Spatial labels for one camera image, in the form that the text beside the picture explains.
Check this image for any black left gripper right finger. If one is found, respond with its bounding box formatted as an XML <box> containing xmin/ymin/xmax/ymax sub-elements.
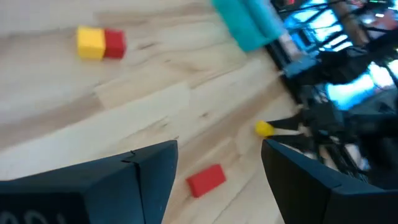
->
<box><xmin>261</xmin><ymin>138</ymin><xmax>398</xmax><ymax>224</ymax></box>

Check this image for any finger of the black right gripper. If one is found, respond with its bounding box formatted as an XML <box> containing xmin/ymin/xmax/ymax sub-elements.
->
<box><xmin>273</xmin><ymin>133</ymin><xmax>313</xmax><ymax>151</ymax></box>
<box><xmin>267</xmin><ymin>113</ymin><xmax>308</xmax><ymax>131</ymax></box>

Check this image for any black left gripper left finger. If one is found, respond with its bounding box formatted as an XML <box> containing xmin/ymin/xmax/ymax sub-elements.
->
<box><xmin>0</xmin><ymin>139</ymin><xmax>179</xmax><ymax>224</ymax></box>

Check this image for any short red block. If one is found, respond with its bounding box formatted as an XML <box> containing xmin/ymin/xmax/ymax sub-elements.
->
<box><xmin>185</xmin><ymin>164</ymin><xmax>227</xmax><ymax>199</ymax></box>

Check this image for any yellow cube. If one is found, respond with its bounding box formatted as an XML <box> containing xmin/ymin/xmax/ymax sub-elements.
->
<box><xmin>76</xmin><ymin>26</ymin><xmax>107</xmax><ymax>61</ymax></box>

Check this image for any red cube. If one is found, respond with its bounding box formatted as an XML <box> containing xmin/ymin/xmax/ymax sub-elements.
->
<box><xmin>103</xmin><ymin>28</ymin><xmax>127</xmax><ymax>60</ymax></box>

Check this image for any teal plastic bin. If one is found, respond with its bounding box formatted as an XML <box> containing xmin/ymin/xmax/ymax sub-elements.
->
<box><xmin>211</xmin><ymin>0</ymin><xmax>287</xmax><ymax>53</ymax></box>

